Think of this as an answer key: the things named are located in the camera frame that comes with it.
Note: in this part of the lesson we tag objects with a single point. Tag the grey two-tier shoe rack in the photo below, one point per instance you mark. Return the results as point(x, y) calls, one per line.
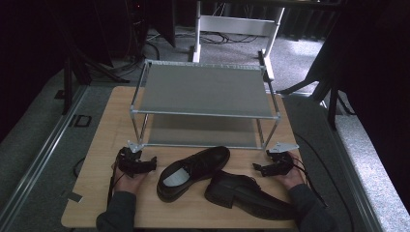
point(206, 90)

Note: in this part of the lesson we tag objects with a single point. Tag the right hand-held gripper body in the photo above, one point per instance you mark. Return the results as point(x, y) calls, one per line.
point(282, 159)

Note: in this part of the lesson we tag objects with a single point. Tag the black rectangular floor frame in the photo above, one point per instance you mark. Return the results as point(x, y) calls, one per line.
point(81, 121)

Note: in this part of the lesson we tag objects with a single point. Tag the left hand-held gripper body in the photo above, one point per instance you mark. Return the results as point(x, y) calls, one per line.
point(129, 161)

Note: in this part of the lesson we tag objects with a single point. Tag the metal floor rail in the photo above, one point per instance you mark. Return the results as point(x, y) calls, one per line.
point(38, 154)

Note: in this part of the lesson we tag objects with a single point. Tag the black leather shoe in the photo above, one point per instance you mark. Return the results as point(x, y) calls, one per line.
point(196, 164)
point(245, 193)

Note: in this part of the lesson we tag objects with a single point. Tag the white desk frame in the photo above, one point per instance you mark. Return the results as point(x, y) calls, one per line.
point(237, 25)

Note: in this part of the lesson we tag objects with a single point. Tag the person's left hand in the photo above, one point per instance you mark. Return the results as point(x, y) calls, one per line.
point(129, 183)

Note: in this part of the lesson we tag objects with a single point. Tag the black tripod stand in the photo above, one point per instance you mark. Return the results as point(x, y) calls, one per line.
point(75, 74)
point(325, 87)

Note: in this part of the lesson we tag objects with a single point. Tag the grey tape piece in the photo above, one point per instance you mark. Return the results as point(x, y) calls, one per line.
point(72, 196)

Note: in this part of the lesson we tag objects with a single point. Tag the person's right hand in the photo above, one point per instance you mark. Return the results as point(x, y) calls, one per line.
point(291, 179)

